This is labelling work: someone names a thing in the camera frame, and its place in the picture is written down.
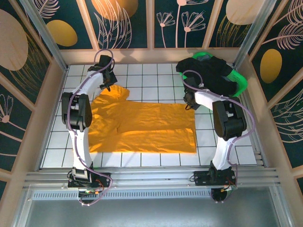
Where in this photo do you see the aluminium frame post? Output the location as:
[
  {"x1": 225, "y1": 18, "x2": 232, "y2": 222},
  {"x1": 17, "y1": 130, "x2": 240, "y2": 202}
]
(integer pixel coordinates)
[
  {"x1": 232, "y1": 0, "x2": 278, "y2": 70},
  {"x1": 19, "y1": 0, "x2": 70, "y2": 73}
]

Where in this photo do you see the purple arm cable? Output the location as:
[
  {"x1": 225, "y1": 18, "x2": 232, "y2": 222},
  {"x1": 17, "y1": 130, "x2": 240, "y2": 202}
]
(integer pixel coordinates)
[
  {"x1": 67, "y1": 49, "x2": 116, "y2": 206},
  {"x1": 181, "y1": 70, "x2": 256, "y2": 204}
]

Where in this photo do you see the perforated metal strip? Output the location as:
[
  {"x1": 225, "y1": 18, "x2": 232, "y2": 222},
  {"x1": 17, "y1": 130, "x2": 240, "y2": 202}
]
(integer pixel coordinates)
[{"x1": 30, "y1": 190, "x2": 214, "y2": 200}]

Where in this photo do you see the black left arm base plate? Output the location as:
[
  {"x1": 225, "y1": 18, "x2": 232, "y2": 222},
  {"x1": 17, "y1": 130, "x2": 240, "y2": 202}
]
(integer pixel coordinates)
[{"x1": 67, "y1": 166, "x2": 112, "y2": 197}]

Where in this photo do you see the yellow t-shirt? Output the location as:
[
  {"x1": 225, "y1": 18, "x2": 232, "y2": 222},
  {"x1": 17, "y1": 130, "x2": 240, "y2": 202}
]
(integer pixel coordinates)
[{"x1": 88, "y1": 85, "x2": 197, "y2": 156}]

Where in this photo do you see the black t-shirt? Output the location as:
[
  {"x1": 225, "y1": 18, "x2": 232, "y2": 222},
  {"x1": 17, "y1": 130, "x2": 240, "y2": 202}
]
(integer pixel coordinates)
[{"x1": 176, "y1": 56, "x2": 238, "y2": 97}]

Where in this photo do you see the aluminium frame rail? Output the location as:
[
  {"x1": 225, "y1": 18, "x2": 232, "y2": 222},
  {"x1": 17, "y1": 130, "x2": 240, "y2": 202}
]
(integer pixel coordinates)
[{"x1": 23, "y1": 166, "x2": 281, "y2": 190}]

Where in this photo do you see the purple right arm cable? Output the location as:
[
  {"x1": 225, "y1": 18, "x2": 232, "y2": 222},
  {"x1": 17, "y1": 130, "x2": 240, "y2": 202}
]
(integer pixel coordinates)
[{"x1": 181, "y1": 70, "x2": 256, "y2": 204}]

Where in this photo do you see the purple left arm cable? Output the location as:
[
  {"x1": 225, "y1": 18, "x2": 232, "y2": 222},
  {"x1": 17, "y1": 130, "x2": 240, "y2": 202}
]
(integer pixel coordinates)
[{"x1": 67, "y1": 49, "x2": 116, "y2": 206}]

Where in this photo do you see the green plastic basket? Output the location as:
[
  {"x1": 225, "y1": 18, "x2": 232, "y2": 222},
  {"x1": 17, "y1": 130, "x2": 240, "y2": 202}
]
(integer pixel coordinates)
[{"x1": 178, "y1": 51, "x2": 248, "y2": 98}]

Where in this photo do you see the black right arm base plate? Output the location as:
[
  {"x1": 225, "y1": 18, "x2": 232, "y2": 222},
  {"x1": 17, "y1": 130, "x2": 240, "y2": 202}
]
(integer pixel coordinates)
[{"x1": 190, "y1": 169, "x2": 238, "y2": 204}]

